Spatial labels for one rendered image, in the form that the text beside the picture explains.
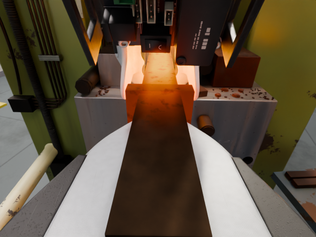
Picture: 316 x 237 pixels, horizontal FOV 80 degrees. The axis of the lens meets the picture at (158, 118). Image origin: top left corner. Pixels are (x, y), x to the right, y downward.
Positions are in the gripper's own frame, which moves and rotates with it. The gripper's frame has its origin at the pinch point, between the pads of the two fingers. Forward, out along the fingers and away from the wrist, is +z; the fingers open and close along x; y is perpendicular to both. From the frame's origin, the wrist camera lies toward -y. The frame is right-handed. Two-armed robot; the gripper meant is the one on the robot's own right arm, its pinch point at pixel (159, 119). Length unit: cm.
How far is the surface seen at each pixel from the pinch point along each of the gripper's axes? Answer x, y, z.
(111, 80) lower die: -10.0, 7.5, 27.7
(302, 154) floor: 120, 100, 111
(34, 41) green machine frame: -32, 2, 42
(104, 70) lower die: -11.2, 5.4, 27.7
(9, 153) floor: -121, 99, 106
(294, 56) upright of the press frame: 36, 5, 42
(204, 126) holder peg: 8.1, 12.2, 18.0
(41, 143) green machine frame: -41, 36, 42
